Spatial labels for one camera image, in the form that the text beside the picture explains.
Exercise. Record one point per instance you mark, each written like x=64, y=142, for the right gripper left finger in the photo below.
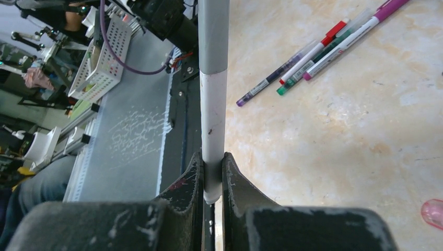
x=170, y=221

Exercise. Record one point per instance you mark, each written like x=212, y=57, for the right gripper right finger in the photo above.
x=253, y=221

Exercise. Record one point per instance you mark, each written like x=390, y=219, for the grey white marker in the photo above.
x=213, y=28

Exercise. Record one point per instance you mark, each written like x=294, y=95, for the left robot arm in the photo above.
x=170, y=20

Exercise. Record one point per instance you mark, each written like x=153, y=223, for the purple pen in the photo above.
x=276, y=74

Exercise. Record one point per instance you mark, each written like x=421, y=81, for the red cap pen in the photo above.
x=318, y=47

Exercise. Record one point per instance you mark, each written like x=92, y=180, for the green pen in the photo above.
x=344, y=33

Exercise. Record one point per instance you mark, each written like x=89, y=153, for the magenta cap pen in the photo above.
x=382, y=13

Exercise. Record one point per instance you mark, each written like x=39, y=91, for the person leg in jeans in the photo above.
x=48, y=184

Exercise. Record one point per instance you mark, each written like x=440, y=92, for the white plastic basket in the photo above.
x=99, y=71

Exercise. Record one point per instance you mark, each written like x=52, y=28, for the pink highlighter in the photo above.
x=431, y=212

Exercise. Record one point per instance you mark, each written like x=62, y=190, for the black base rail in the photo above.
x=181, y=136

